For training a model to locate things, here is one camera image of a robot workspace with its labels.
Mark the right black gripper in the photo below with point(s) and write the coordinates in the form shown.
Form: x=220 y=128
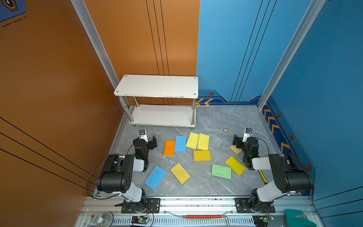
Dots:
x=238 y=142

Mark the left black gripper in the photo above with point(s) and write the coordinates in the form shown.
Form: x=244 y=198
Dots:
x=150 y=142

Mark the light yellow sponge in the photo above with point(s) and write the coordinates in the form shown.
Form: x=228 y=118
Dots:
x=192 y=141
x=203 y=142

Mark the thick yellow sponge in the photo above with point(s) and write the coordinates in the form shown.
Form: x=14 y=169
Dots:
x=202 y=156

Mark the white two-tier shelf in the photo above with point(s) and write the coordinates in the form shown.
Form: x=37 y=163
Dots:
x=159 y=100

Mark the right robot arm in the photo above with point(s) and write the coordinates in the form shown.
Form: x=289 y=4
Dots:
x=289 y=176

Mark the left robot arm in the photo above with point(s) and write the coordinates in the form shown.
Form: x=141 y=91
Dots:
x=116 y=175

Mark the tan yellow sponge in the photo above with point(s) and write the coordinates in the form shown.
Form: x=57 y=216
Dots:
x=235 y=150

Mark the orange sponge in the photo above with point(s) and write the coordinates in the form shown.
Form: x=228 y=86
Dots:
x=169 y=148

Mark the small blue sponge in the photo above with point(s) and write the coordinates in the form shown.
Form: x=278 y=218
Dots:
x=180 y=143

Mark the green sponge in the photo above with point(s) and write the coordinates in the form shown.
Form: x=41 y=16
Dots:
x=221 y=171

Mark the dark yellow sponge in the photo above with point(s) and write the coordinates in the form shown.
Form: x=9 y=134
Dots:
x=180 y=173

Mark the large blue sponge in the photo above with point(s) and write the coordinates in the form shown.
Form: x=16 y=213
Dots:
x=155 y=177

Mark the yellow black caliper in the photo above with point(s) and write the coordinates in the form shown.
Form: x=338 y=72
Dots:
x=263 y=177

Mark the left circuit board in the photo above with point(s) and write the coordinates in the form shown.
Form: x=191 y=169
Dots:
x=139 y=221

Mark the circuit board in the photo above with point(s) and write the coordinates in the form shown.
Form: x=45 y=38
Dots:
x=139 y=221
x=266 y=219

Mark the right circuit board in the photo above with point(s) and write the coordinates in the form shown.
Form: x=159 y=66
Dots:
x=266 y=219

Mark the grey emergency stop box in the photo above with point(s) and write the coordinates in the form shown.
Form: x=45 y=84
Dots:
x=101 y=220

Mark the green glove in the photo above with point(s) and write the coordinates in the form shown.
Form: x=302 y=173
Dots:
x=293 y=221

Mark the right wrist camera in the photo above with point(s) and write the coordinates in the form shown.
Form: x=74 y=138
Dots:
x=247 y=134

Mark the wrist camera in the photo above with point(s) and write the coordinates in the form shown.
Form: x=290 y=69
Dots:
x=247 y=134
x=143 y=135

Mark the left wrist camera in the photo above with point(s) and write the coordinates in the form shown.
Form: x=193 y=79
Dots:
x=143 y=135

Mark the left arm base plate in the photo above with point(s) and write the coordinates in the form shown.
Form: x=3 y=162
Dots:
x=152 y=205

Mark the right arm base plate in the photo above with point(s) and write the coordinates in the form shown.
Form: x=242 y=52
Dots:
x=245 y=205

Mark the red handled tool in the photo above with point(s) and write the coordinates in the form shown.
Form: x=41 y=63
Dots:
x=203 y=216

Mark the right aluminium frame post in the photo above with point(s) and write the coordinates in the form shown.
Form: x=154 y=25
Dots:
x=299 y=35

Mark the aluminium frame post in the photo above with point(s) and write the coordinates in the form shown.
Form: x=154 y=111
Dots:
x=299 y=35
x=88 y=24

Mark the left aluminium frame post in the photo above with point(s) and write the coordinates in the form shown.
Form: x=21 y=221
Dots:
x=88 y=24

